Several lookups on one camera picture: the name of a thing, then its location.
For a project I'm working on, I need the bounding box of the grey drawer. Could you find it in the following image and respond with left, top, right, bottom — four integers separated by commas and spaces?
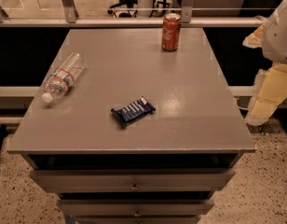
31, 168, 235, 193
58, 199, 213, 217

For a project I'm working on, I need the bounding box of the lower grey drawer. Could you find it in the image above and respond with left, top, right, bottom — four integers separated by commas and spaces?
58, 199, 213, 217

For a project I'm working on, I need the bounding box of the clear plastic water bottle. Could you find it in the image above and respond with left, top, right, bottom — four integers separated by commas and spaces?
42, 52, 85, 104

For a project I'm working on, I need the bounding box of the red coke can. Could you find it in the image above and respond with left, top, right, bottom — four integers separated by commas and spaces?
162, 13, 181, 51

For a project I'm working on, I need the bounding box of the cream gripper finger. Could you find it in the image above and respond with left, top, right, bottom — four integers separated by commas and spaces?
242, 24, 265, 49
245, 63, 287, 126

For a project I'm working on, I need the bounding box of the black office chair base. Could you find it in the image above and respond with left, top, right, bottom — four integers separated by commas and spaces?
106, 0, 139, 19

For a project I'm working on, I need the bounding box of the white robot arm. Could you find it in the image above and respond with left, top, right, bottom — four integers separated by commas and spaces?
242, 0, 287, 126

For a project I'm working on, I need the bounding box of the grey drawer cabinet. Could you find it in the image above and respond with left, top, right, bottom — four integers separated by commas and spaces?
9, 28, 255, 224

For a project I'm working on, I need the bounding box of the metal railing frame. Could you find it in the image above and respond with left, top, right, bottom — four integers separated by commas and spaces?
0, 0, 287, 28

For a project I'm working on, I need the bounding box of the upper grey drawer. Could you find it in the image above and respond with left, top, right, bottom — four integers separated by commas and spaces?
31, 168, 235, 193

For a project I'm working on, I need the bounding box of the blue rxbar wrapper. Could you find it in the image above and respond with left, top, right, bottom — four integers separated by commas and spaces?
111, 96, 156, 126

